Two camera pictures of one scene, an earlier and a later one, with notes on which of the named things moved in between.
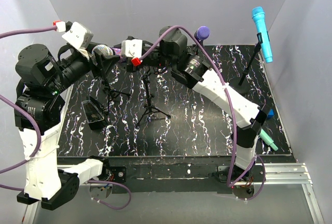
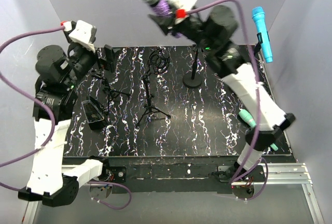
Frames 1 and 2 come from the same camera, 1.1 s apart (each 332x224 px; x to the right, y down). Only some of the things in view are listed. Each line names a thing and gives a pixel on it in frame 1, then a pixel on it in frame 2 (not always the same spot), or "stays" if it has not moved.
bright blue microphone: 258,15 stays
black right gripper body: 131,68 to 193,28
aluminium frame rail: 292,173 stays
